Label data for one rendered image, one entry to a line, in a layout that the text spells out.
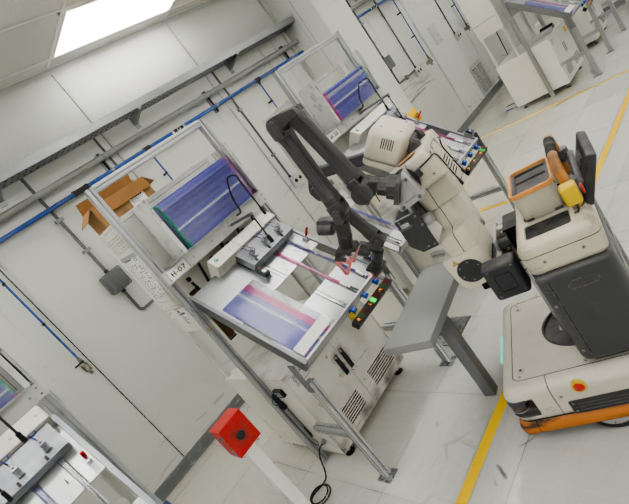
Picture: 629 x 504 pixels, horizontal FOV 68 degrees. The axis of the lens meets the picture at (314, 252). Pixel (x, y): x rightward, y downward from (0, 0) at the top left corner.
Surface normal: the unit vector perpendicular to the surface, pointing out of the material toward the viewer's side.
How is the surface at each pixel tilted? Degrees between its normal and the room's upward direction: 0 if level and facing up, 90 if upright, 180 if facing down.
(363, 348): 90
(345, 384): 90
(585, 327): 90
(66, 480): 47
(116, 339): 90
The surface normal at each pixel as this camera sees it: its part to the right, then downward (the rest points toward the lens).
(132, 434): 0.58, -0.21
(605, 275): -0.33, 0.50
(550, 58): -0.56, 0.60
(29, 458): 0.02, -0.68
